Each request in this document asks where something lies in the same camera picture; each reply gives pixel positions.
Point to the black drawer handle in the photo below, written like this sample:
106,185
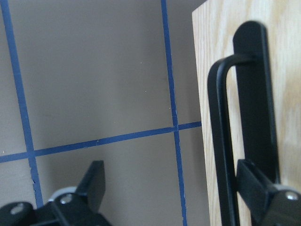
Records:
251,61

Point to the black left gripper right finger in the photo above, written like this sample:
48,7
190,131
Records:
270,204

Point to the wooden drawer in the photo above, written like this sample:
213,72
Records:
214,25

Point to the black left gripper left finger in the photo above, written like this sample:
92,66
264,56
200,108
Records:
68,207

